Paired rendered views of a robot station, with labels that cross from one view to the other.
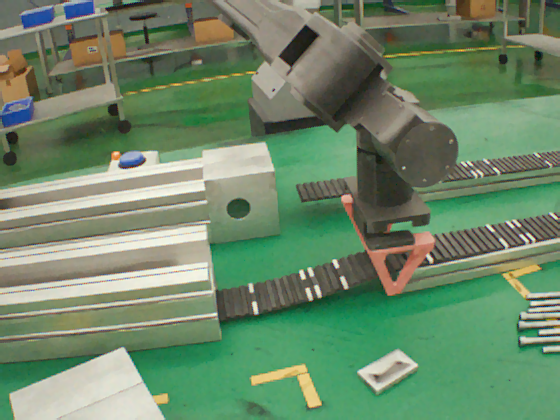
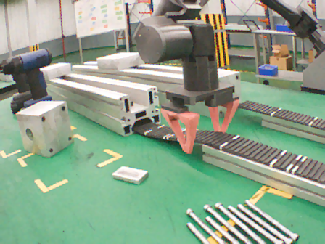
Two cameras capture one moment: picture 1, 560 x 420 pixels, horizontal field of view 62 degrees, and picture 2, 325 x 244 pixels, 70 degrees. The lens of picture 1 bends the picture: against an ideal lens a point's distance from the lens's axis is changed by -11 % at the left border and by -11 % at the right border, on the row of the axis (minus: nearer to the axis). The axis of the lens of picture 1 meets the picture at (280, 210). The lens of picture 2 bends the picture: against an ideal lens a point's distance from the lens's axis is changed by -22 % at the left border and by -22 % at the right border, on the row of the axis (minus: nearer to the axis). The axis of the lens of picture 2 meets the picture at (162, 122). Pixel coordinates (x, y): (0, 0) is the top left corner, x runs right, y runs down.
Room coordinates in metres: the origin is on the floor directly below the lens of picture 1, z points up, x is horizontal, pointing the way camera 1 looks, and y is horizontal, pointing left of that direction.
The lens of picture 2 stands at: (0.17, -0.46, 1.01)
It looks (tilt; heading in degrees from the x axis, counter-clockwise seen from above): 20 degrees down; 59
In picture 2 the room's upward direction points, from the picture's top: 6 degrees counter-clockwise
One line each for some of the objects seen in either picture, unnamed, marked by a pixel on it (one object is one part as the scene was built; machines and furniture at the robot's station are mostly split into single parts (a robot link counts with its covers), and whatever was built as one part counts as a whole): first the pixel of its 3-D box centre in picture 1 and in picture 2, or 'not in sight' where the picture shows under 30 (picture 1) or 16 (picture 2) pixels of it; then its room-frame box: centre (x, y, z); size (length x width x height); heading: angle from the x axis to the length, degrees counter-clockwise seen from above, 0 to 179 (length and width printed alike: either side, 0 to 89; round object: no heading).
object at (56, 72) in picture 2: not in sight; (54, 73); (0.37, 0.72, 0.87); 0.16 x 0.11 x 0.07; 96
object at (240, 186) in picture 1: (239, 187); (218, 90); (0.64, 0.05, 0.83); 0.12 x 0.09 x 0.10; 6
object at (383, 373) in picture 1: (387, 371); (130, 175); (0.32, -0.09, 0.78); 0.05 x 0.03 x 0.01; 118
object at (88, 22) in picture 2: not in sight; (101, 33); (2.49, 5.73, 0.97); 1.51 x 0.50 x 1.95; 121
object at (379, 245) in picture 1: (391, 250); (192, 123); (0.43, -0.11, 0.85); 0.07 x 0.07 x 0.09; 5
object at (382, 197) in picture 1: (385, 177); (200, 75); (0.46, -0.11, 0.92); 0.10 x 0.07 x 0.07; 5
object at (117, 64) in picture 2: not in sight; (120, 64); (0.59, 0.49, 0.87); 0.16 x 0.11 x 0.07; 96
